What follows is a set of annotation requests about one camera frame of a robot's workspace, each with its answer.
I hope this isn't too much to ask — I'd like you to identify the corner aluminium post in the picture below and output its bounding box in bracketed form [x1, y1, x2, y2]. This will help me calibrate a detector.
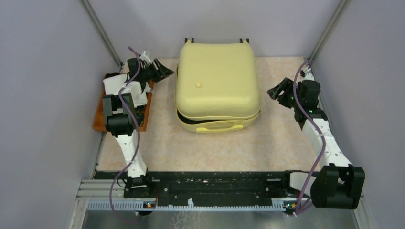
[79, 0, 123, 67]
[307, 0, 351, 61]

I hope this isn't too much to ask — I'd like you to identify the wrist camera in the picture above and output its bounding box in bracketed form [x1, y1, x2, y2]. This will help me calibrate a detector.
[299, 65, 315, 82]
[139, 50, 152, 64]

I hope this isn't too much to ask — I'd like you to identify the yellow hard-shell suitcase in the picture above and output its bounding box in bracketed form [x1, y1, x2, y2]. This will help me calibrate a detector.
[175, 38, 261, 133]

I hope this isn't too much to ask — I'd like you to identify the aluminium rail frame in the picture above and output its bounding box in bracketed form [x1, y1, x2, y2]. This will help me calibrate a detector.
[67, 57, 377, 229]

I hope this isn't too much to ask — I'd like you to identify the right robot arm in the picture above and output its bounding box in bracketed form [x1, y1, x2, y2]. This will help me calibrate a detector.
[267, 78, 365, 209]

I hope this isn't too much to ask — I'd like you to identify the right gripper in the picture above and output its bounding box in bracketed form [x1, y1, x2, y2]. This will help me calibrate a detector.
[267, 77, 302, 109]

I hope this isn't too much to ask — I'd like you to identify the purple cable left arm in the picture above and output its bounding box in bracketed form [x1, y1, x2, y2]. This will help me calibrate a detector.
[109, 46, 143, 224]

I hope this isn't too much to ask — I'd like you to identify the left corner aluminium post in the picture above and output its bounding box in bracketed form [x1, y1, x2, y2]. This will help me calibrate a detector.
[79, 0, 123, 67]

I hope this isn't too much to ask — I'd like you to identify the dark round patterned item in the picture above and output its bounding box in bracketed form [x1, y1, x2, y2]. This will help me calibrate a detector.
[135, 105, 146, 127]

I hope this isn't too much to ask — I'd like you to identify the right corner aluminium post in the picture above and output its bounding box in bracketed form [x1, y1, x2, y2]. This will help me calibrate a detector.
[307, 0, 351, 61]

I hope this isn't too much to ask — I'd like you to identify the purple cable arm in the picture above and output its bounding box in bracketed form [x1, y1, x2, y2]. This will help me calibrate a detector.
[109, 46, 143, 224]
[286, 60, 327, 218]

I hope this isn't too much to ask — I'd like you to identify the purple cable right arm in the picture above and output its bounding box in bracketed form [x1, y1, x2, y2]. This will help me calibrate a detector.
[286, 60, 327, 218]

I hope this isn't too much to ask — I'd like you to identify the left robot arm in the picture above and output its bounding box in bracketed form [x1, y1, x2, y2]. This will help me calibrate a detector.
[102, 57, 174, 197]

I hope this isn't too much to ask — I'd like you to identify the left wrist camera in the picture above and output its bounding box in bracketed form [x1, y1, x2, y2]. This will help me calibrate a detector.
[139, 50, 152, 64]

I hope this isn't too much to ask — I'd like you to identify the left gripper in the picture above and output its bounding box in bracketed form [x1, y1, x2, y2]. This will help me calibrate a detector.
[140, 58, 174, 83]

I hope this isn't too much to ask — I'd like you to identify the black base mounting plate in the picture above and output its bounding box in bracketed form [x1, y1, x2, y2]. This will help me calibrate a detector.
[94, 170, 299, 215]

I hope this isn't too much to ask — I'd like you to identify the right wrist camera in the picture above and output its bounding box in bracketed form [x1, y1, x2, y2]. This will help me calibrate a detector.
[299, 65, 315, 82]

